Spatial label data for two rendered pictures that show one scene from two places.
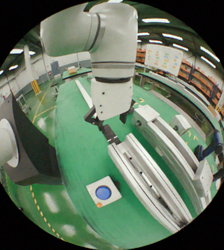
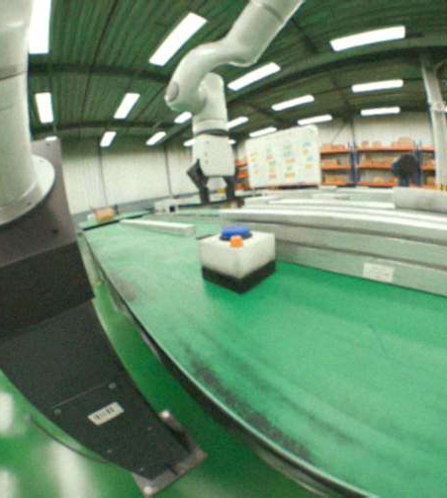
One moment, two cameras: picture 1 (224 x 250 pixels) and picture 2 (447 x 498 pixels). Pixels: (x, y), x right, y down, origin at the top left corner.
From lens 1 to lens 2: 0.36 m
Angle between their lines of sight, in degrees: 35
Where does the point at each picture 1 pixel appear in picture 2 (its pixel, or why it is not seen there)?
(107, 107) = (212, 157)
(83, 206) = (190, 321)
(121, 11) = (214, 83)
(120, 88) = (220, 141)
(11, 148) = (30, 184)
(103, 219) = (282, 340)
